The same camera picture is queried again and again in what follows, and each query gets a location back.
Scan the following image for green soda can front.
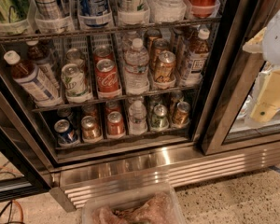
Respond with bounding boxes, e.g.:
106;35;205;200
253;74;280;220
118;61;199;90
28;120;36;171
151;105;169;131

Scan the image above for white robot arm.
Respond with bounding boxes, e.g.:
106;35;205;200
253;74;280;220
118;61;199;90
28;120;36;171
243;9;280;129

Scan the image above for gold can bottom right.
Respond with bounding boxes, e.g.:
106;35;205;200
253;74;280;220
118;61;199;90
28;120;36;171
172;102;190;125

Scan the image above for gold can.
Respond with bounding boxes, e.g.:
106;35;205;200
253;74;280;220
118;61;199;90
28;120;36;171
153;50;176;83
172;102;190;125

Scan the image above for gold can middle front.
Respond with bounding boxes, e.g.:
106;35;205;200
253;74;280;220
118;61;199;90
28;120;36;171
153;50;176;83

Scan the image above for middle shelf water bottle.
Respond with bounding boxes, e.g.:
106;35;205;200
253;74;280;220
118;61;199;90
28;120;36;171
124;38;149;94

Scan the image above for shelf water bottle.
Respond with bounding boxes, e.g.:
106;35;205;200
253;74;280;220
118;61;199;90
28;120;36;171
124;38;149;94
129;100;147;135

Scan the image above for bottom shelf water bottle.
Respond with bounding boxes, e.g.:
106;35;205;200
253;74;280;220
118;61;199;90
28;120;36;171
129;100;147;135

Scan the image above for red can bottom front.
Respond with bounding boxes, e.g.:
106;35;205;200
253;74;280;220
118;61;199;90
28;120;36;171
107;111;125;138

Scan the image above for red coca-cola can middle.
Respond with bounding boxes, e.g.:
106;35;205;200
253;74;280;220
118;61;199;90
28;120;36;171
95;59;122;99

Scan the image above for copper can bottom front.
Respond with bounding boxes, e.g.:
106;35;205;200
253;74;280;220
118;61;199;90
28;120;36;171
81;116;102;142

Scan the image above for white green can middle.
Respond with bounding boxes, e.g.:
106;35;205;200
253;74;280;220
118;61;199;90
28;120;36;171
62;63;91;103

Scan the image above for blue pepsi can bottom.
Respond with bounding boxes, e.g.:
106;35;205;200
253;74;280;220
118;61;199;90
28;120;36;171
54;119;78;147

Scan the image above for steel fridge base grille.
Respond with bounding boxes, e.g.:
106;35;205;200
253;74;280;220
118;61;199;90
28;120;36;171
49;140;280;212

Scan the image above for open glass fridge door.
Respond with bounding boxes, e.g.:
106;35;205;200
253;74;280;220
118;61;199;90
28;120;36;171
0;91;52;202

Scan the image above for tea bottle right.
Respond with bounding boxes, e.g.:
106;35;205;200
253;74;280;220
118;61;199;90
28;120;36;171
179;28;210;83

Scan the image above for tea bottle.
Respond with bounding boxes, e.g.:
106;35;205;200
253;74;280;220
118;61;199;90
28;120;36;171
26;40;60;89
179;28;210;83
4;50;62;107

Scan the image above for clear plastic food container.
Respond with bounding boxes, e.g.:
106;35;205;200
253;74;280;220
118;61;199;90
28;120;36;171
82;183;186;224

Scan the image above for tea bottle left rear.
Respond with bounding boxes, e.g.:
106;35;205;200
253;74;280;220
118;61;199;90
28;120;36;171
26;40;60;89

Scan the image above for tea bottle left front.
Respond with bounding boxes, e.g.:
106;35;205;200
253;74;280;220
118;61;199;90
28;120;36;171
4;50;62;107

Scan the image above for orange black floor cables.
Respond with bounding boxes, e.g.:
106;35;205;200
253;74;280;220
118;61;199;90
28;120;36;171
0;199;25;224

